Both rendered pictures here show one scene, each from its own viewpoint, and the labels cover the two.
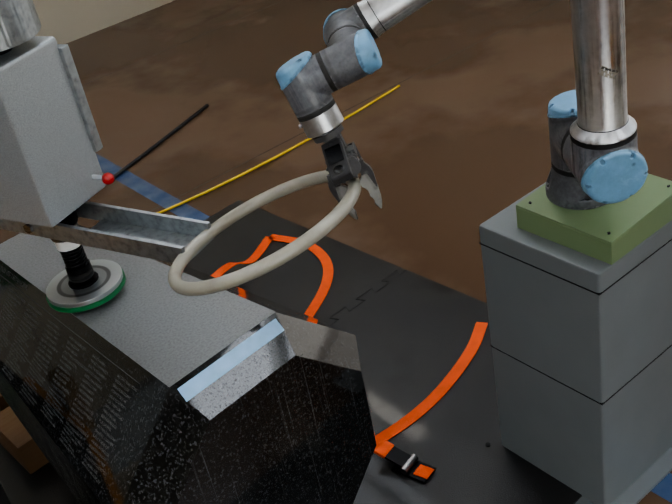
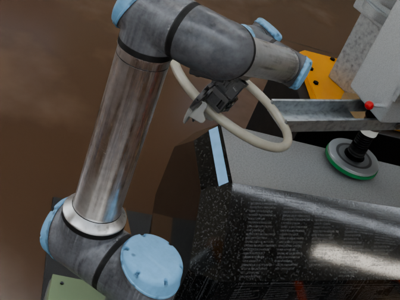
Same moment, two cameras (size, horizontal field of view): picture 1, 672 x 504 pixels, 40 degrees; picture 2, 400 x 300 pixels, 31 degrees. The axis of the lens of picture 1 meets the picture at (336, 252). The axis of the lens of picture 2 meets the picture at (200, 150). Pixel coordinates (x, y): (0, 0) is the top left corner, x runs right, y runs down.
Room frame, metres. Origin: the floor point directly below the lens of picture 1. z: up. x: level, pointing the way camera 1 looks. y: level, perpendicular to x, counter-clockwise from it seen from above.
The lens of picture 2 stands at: (2.46, -1.77, 2.35)
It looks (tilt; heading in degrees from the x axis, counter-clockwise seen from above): 36 degrees down; 109
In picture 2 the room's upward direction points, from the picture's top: 23 degrees clockwise
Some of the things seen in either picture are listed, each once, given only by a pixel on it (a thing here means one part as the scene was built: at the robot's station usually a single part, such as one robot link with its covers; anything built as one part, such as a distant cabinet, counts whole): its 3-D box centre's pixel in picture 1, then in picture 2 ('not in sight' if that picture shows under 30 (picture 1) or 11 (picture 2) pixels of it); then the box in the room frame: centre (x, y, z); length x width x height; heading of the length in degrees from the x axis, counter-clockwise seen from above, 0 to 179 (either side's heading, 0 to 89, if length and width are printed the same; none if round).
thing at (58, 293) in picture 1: (84, 282); (353, 156); (2.20, 0.70, 0.88); 0.21 x 0.21 x 0.01
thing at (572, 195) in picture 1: (581, 173); not in sight; (2.09, -0.67, 0.98); 0.19 x 0.19 x 0.10
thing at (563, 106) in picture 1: (580, 128); (141, 279); (2.07, -0.66, 1.11); 0.17 x 0.15 x 0.18; 0
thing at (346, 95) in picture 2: not in sight; (359, 110); (2.07, 1.20, 0.81); 0.20 x 0.10 x 0.05; 135
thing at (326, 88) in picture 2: not in sight; (351, 88); (1.96, 1.43, 0.76); 0.49 x 0.49 x 0.05; 37
